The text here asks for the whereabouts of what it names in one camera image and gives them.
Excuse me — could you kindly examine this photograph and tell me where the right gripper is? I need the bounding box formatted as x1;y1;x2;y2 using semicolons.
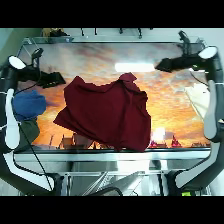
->
154;56;183;73

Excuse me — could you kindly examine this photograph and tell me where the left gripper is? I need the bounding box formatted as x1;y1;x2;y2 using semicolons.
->
39;71;67;90

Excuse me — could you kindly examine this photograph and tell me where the dark red T-shirt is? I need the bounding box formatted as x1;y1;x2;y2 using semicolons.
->
53;72;153;153

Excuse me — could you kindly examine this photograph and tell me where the blue garment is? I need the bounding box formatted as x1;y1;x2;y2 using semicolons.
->
12;89;48;122

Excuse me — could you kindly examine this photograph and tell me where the cream garment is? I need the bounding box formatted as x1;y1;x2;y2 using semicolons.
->
184;82;212;122

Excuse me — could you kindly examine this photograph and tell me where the dark green garment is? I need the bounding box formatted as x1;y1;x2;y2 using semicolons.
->
13;118;41;152

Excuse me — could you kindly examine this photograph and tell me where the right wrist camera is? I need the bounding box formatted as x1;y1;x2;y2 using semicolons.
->
178;30;193;56

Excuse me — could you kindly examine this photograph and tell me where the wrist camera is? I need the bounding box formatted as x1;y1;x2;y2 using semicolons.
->
178;30;193;56
31;47;45;69

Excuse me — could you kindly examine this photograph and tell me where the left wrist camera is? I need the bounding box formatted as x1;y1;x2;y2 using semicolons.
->
31;47;45;69

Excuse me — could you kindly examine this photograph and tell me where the black cable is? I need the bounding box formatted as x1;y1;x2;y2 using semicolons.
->
95;186;124;197
13;113;56;193

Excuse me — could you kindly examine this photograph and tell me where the silver frame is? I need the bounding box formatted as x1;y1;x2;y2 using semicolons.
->
14;34;224;197

